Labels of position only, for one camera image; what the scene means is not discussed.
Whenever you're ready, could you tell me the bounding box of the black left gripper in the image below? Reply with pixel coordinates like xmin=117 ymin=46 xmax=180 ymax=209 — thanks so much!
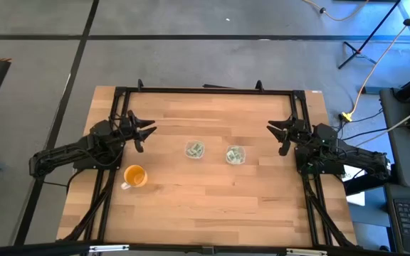
xmin=117 ymin=110 xmax=158 ymax=154

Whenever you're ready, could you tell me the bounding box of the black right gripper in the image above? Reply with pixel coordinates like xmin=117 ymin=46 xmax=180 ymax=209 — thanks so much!
xmin=266 ymin=117 xmax=308 ymax=157

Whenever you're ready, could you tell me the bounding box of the yellow mug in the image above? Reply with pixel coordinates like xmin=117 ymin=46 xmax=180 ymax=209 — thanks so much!
xmin=120 ymin=164 xmax=149 ymax=191

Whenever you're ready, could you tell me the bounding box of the white paper sheet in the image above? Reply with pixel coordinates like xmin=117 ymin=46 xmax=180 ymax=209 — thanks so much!
xmin=341 ymin=164 xmax=367 ymax=208

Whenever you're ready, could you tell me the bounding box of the black tripod stand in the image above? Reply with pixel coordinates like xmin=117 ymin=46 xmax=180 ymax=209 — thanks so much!
xmin=337 ymin=0 xmax=403 ymax=70

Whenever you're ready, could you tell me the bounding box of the black crossbar with silver brackets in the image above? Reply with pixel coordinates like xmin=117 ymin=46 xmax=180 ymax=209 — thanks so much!
xmin=0 ymin=240 xmax=407 ymax=256

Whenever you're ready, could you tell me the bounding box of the grey desk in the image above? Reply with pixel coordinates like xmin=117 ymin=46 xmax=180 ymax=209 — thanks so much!
xmin=379 ymin=87 xmax=410 ymax=190

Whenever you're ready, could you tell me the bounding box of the yellow extension cable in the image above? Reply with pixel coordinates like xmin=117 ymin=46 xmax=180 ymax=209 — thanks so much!
xmin=339 ymin=0 xmax=410 ymax=124

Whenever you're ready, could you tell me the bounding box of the black aluminium table frame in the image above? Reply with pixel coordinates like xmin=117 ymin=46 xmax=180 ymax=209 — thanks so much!
xmin=57 ymin=78 xmax=361 ymax=250

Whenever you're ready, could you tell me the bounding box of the white cable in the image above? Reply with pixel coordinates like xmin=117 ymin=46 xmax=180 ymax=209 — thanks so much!
xmin=353 ymin=106 xmax=410 ymax=148

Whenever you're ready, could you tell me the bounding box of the beige cable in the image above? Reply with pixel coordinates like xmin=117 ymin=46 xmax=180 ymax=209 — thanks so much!
xmin=301 ymin=0 xmax=370 ymax=22

